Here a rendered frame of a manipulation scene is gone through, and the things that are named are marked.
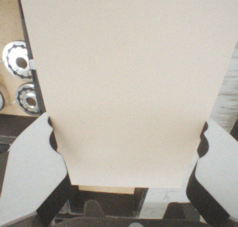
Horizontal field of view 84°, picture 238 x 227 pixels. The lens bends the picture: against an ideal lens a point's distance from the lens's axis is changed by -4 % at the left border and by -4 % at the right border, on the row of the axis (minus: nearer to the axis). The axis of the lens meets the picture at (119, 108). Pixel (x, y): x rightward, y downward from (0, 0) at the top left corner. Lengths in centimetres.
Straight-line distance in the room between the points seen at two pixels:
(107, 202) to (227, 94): 69
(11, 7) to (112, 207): 77
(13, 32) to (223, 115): 79
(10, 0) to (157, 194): 111
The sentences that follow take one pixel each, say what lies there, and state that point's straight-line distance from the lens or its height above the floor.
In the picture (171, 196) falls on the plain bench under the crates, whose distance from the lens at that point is 110.
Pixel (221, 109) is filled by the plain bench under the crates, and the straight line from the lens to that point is 71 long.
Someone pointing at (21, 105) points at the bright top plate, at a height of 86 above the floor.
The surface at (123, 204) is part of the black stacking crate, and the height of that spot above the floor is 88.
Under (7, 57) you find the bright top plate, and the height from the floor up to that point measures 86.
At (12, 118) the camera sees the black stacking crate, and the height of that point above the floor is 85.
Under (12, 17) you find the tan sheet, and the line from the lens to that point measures 46.
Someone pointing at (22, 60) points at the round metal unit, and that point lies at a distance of 45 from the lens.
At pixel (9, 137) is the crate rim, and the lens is 48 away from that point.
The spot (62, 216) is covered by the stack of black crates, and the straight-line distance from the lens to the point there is 179.
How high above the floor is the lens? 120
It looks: 62 degrees down
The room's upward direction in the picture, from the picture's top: 177 degrees counter-clockwise
